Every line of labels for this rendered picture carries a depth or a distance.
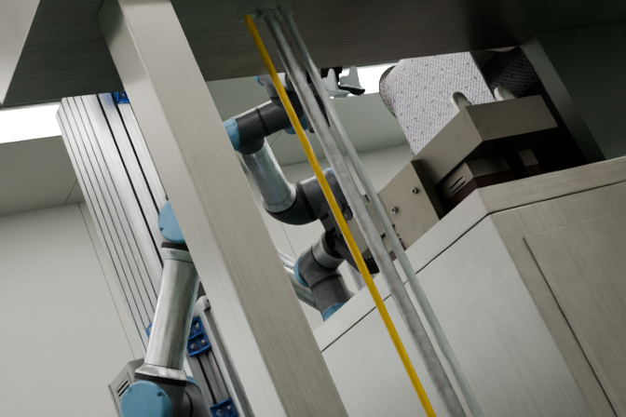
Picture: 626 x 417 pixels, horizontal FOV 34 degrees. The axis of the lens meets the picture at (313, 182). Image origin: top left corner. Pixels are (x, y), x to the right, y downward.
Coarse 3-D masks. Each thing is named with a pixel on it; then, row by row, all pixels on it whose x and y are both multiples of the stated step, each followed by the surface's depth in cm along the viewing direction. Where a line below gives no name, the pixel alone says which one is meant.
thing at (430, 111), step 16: (448, 64) 177; (464, 64) 174; (432, 80) 181; (448, 80) 178; (464, 80) 174; (480, 80) 171; (432, 96) 182; (448, 96) 178; (480, 96) 172; (416, 112) 186; (432, 112) 182; (448, 112) 179; (416, 128) 187; (432, 128) 183; (416, 144) 187
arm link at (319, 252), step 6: (318, 240) 214; (318, 246) 213; (318, 252) 213; (324, 252) 212; (318, 258) 214; (324, 258) 213; (330, 258) 212; (336, 258) 212; (324, 264) 214; (330, 264) 214; (336, 264) 214
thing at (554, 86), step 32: (544, 32) 164; (576, 32) 167; (608, 32) 171; (544, 64) 162; (576, 64) 163; (608, 64) 167; (576, 96) 159; (608, 96) 163; (576, 128) 158; (608, 128) 158
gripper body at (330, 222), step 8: (368, 200) 208; (344, 208) 204; (328, 216) 212; (344, 216) 206; (352, 216) 204; (328, 224) 212; (336, 224) 207; (328, 232) 212; (336, 232) 211; (328, 240) 211; (344, 240) 205; (328, 248) 211; (336, 256) 211
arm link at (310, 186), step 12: (324, 168) 273; (312, 180) 270; (336, 180) 268; (300, 192) 269; (312, 192) 268; (336, 192) 268; (360, 192) 270; (312, 204) 268; (324, 204) 268; (312, 216) 270; (324, 216) 268; (348, 264) 267; (360, 276) 265; (372, 276) 264; (360, 288) 266
